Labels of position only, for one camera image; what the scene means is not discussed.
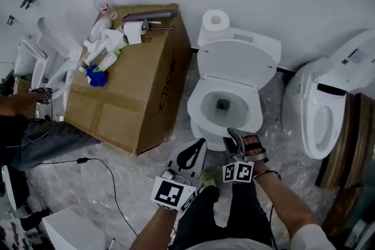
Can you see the black wall bracket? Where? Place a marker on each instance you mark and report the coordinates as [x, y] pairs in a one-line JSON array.
[[28, 1], [12, 20]]

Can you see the white board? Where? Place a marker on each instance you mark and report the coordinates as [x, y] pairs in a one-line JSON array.
[[73, 228]]

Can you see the large cardboard box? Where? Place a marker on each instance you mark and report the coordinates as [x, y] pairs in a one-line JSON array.
[[126, 102]]

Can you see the white tube with green cap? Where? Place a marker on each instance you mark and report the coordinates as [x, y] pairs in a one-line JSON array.
[[108, 61]]

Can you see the person's right forearm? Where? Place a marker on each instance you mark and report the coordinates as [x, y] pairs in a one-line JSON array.
[[281, 199]]

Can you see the white smart toilet lid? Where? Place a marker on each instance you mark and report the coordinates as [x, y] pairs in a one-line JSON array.
[[337, 70]]

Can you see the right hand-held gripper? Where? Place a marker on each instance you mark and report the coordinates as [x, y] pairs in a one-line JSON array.
[[243, 172]]

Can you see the white ceramic fixture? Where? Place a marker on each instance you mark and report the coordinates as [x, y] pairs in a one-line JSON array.
[[23, 58]]

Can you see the grey metal bar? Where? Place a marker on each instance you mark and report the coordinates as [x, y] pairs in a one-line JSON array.
[[149, 15]]

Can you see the blue cloth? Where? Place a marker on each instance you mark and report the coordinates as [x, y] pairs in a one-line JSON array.
[[96, 76]]

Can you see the white plastic container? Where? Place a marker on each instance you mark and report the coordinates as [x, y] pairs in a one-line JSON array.
[[115, 39]]

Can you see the clear plastic bottle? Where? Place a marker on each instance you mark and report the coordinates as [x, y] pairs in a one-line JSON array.
[[105, 8]]

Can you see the wooden slatted frame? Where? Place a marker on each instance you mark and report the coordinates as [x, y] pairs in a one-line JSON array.
[[348, 137]]

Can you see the person's black trousers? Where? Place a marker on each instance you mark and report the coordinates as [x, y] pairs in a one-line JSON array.
[[199, 213]]

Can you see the toilet paper roll on holder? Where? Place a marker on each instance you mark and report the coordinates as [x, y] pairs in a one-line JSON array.
[[133, 33]]

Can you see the person's right hand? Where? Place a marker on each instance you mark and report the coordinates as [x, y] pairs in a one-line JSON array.
[[252, 142]]

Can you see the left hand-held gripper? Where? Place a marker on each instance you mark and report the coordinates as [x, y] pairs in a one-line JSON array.
[[170, 194]]

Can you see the white smart toilet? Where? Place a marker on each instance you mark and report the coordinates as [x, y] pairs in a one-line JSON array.
[[296, 114]]

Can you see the person's left green shoe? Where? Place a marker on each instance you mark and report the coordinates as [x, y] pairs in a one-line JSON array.
[[208, 179]]

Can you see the white toilet with raised lid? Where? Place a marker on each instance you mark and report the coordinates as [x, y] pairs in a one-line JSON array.
[[58, 47]]

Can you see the chrome paper holder rod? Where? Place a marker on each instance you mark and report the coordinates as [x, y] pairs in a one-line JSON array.
[[159, 28]]

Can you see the person's white shirt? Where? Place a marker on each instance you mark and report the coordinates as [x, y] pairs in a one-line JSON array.
[[310, 238]]

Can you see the person's left forearm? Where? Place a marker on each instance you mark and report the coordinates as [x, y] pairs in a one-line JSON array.
[[152, 228]]

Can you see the raised white toilet seat lid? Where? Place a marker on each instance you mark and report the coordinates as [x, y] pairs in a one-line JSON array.
[[234, 61]]

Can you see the large toilet paper roll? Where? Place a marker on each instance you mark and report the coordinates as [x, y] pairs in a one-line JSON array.
[[211, 29]]

